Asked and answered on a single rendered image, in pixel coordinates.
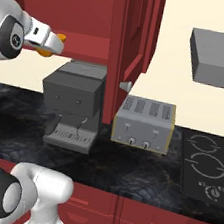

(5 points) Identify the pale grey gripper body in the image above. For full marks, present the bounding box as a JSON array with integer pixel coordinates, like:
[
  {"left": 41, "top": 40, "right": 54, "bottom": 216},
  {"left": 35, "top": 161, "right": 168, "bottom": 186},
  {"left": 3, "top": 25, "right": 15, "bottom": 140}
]
[{"left": 39, "top": 29, "right": 68, "bottom": 58}]

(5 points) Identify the grey cabinet door knob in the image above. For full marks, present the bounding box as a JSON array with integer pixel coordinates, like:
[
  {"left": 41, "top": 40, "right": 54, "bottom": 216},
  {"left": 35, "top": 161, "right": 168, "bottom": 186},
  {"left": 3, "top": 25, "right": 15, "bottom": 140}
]
[{"left": 118, "top": 79, "right": 134, "bottom": 94}]

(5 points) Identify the red base cabinet door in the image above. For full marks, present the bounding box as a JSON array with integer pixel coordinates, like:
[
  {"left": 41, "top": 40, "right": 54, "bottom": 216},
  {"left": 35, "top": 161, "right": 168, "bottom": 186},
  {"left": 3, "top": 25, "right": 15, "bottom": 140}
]
[{"left": 55, "top": 179, "right": 122, "bottom": 224}]

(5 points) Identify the orange fruit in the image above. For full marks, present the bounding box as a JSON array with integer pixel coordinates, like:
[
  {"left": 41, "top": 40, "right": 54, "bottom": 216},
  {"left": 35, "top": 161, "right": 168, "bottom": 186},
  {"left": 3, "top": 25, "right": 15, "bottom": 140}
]
[{"left": 35, "top": 30, "right": 68, "bottom": 61}]

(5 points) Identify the grey coffee machine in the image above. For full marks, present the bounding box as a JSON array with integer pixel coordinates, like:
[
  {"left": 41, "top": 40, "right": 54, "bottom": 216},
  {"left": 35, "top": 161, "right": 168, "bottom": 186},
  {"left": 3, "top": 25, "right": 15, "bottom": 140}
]
[{"left": 32, "top": 55, "right": 110, "bottom": 156}]

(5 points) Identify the silver four-slot toaster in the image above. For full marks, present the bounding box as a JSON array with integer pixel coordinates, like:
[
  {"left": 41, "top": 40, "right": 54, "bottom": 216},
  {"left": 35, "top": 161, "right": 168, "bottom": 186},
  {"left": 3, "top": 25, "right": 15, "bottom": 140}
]
[{"left": 108, "top": 92, "right": 179, "bottom": 158}]

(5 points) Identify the grey range hood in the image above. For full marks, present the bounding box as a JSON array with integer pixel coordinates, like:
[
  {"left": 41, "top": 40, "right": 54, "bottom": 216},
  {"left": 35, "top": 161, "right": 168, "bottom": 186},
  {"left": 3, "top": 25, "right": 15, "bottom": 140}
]
[{"left": 183, "top": 0, "right": 224, "bottom": 90}]

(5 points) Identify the black hob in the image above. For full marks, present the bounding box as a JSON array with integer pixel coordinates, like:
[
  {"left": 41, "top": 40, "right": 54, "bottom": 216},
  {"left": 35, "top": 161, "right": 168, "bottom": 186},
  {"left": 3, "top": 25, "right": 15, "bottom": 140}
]
[{"left": 171, "top": 127, "right": 224, "bottom": 210}]

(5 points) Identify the red wall cabinet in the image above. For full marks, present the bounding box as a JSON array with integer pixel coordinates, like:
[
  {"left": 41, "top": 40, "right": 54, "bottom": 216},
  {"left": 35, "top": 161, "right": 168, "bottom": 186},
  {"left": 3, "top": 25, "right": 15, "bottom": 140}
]
[{"left": 0, "top": 0, "right": 118, "bottom": 66}]

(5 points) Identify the red door handle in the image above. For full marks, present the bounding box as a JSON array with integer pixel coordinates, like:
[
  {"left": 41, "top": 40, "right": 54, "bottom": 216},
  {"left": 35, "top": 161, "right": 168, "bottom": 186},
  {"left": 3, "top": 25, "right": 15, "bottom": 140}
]
[{"left": 69, "top": 195, "right": 91, "bottom": 207}]

